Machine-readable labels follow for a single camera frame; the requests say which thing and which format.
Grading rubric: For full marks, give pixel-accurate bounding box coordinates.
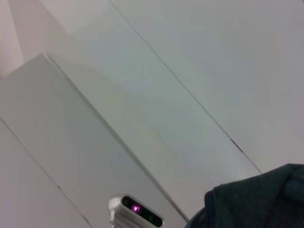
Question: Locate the silver depth camera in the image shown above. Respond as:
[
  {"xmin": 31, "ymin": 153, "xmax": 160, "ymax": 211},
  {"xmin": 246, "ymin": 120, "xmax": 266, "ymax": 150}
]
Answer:
[{"xmin": 108, "ymin": 194, "xmax": 165, "ymax": 228}]

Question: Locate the dark teal insulated lunch bag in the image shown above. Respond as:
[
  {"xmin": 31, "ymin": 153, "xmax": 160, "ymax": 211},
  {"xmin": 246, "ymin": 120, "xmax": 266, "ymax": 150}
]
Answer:
[{"xmin": 186, "ymin": 163, "xmax": 304, "ymax": 228}]

